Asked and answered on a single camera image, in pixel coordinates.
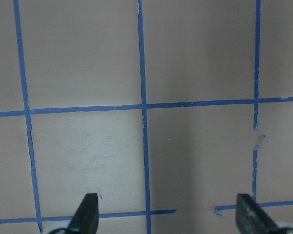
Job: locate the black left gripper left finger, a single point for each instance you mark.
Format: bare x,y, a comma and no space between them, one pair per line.
86,218

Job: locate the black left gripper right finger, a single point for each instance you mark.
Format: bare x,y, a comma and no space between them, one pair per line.
250,218

